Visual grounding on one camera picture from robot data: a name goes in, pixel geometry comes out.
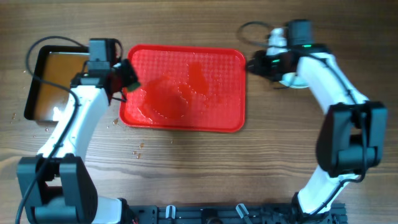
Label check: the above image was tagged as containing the white plate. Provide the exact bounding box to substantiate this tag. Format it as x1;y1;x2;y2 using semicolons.
279;72;308;89

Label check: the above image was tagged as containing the red plastic serving tray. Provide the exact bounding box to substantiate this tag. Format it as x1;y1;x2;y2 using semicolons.
119;44;246;133

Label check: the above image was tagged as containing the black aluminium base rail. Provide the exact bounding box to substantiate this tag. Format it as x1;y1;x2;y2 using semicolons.
124;202;348;224

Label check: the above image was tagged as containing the black water-filled tub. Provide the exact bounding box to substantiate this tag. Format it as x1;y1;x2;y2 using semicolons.
24;45;89;122

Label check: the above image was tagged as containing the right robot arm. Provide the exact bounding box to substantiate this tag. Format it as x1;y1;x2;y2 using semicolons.
246;19;388;223

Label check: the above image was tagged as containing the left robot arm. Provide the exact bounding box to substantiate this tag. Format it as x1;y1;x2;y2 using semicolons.
15;39;140;223

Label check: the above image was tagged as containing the green and orange sponge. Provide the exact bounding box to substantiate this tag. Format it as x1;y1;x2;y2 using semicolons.
126;82;141;92

